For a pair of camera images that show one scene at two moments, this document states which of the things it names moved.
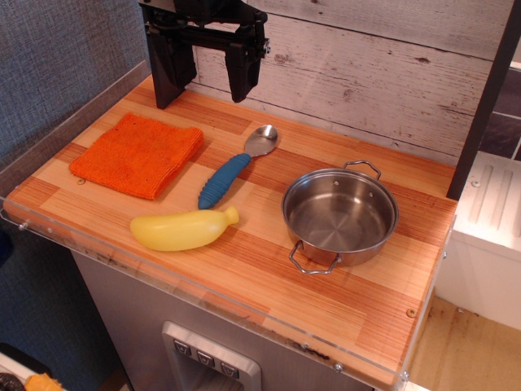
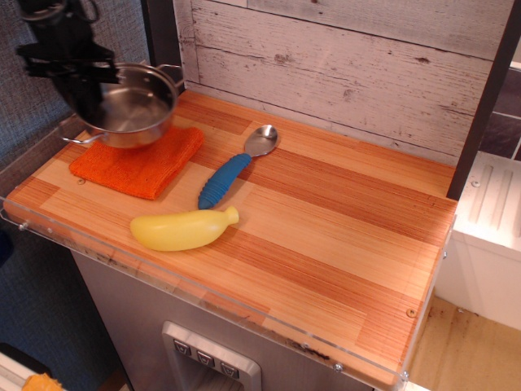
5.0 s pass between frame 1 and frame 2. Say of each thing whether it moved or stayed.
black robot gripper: moved
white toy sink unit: stayed
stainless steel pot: moved
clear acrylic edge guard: stayed
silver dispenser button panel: stayed
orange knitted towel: stayed
